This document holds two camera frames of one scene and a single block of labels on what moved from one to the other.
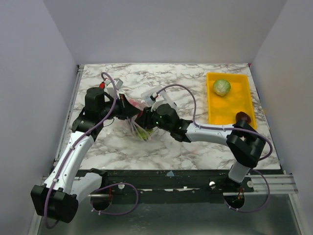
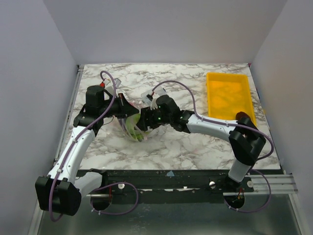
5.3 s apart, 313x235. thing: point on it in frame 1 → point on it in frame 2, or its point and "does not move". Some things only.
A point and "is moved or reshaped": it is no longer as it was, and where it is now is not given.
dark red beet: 242,116 does not move
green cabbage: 221,87 → 130,123
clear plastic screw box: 145,96 does not move
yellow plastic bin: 228,94 does not move
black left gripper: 126,109 does not move
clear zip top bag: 143,133 is moved or reshaped
